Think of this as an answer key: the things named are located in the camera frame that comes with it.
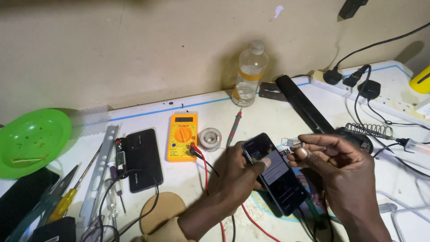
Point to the person's left hand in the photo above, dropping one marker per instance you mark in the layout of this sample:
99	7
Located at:
235	181

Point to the person's right hand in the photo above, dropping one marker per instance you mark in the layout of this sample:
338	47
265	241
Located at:
346	171

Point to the black smartphone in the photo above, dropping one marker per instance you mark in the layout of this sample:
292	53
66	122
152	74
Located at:
280	181

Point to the small metal tray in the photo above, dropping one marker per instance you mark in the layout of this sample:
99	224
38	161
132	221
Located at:
291	142

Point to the soldering iron spring stand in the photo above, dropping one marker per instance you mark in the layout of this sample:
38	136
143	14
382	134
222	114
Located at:
368	129

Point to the red multimeter probe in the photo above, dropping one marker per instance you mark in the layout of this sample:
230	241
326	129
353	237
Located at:
233	129

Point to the clear plastic tubing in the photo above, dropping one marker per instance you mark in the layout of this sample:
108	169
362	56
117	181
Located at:
403	211

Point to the yellow digital multimeter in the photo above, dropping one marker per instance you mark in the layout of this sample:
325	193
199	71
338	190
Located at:
181	136

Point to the round brown cardboard disc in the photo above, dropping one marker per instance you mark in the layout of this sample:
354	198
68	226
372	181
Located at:
168	208

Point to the soldering iron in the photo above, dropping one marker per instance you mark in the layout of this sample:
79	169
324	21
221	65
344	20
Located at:
415	146

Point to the long black bar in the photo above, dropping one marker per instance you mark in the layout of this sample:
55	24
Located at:
302	100

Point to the black power adapter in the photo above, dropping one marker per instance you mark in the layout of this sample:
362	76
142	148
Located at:
369	89

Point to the white power strip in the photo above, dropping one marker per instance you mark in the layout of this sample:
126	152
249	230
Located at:
396	100

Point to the black phone back cover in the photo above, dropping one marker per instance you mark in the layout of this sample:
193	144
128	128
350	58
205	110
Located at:
144	161

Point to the angular black plug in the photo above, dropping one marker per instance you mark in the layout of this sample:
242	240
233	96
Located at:
354	77

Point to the round black plug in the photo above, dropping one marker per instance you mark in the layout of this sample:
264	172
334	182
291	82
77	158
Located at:
332	77

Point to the brown flat piece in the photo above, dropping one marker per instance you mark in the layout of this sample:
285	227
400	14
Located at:
270	92

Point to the clear plastic bottle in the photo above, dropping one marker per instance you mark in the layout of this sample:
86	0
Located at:
249	75

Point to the small phone circuit board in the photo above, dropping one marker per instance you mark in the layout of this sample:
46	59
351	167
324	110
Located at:
120	158

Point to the yellow plastic object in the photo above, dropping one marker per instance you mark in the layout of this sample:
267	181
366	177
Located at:
421	80

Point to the black pouch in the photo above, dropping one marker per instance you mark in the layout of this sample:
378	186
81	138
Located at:
55	230

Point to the grey metal pliers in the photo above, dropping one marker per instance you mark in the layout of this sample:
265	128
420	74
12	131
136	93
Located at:
47	201

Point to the green plastic plate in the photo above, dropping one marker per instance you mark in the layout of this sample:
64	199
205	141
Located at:
32	141

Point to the black flat screen panel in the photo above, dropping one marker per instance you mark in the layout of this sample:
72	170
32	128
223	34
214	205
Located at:
20	198

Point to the long metal bracket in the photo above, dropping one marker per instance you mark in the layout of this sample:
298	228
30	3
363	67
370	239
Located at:
99	171

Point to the black wall mounted object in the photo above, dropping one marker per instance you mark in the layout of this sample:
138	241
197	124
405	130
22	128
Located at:
351	7

